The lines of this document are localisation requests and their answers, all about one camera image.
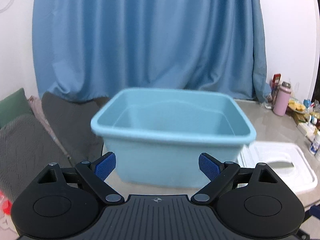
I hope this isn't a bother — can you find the light blue plastic bin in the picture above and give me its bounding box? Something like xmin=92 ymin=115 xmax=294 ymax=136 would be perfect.
xmin=91 ymin=88 xmax=257 ymax=188

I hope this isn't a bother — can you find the blue curtain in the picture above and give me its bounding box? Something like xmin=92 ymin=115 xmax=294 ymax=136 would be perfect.
xmin=32 ymin=0 xmax=271 ymax=102

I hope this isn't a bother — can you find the red box behind thermos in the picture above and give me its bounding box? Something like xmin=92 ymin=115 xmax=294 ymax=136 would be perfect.
xmin=271 ymin=73 xmax=281 ymax=89

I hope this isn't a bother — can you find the pink thermos bottle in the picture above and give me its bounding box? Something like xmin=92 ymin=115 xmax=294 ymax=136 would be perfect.
xmin=273 ymin=81 xmax=291 ymax=116

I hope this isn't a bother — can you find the white carton box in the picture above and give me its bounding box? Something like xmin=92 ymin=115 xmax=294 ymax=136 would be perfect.
xmin=297 ymin=122 xmax=316 ymax=137

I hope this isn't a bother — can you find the green cushion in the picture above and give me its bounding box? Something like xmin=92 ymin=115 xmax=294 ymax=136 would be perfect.
xmin=0 ymin=88 xmax=33 ymax=128

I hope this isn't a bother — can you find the plate of yellow snacks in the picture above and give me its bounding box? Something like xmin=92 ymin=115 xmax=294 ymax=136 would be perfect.
xmin=288 ymin=99 xmax=306 ymax=114

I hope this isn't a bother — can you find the white plastic bin lid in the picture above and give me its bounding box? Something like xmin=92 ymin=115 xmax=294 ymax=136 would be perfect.
xmin=238 ymin=141 xmax=318 ymax=194

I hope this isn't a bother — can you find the white medicine bottle left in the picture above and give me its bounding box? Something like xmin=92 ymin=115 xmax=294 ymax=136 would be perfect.
xmin=309 ymin=133 xmax=320 ymax=154

